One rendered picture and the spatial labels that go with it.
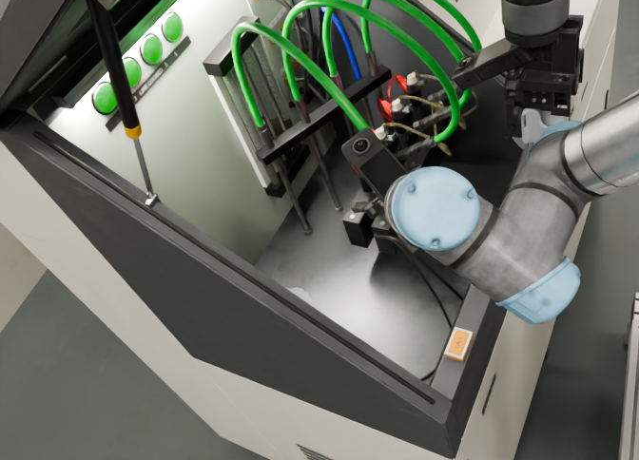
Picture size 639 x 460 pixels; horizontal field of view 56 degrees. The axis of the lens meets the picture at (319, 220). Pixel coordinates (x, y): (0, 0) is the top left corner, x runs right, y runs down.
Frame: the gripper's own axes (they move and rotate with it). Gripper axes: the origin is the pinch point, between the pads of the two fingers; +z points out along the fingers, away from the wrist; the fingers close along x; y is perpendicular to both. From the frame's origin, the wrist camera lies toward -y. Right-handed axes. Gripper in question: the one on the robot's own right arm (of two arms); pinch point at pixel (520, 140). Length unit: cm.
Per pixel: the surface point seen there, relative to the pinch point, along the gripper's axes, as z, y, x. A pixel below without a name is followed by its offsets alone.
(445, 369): 25.4, -5.0, -26.4
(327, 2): -16.8, -31.2, 7.6
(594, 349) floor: 120, 10, 35
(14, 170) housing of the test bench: -16, -64, -35
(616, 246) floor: 120, 9, 76
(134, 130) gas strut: -26, -34, -32
